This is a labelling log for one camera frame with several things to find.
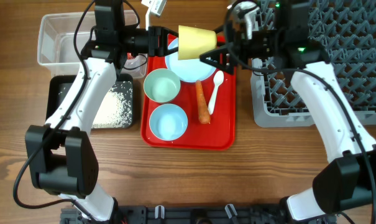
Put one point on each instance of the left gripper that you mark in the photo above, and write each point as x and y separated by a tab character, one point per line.
158	45

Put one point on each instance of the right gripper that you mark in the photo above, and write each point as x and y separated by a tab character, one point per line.
238	49

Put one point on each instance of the yellow plastic cup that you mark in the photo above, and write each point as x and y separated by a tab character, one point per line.
193	41

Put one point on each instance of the green bowl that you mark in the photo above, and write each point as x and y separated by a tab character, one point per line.
162	85

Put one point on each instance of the orange carrot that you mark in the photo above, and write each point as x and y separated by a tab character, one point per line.
203	113

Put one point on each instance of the light blue bowl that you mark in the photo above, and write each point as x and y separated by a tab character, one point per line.
168	122

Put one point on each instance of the white rice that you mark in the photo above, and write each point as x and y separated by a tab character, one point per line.
116	108

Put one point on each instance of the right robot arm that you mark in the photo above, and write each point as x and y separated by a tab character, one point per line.
349	179

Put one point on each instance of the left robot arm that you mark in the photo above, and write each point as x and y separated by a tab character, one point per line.
60	157

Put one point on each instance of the grey dishwasher rack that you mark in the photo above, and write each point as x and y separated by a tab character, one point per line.
347	30

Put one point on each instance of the white plastic spoon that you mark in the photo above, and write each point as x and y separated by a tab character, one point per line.
218	80

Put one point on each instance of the light blue plate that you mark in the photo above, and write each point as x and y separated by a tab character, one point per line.
189	70

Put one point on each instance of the black plastic tray bin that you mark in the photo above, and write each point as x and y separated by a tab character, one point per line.
59	87

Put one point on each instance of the clear plastic bin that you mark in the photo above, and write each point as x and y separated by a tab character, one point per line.
55	50

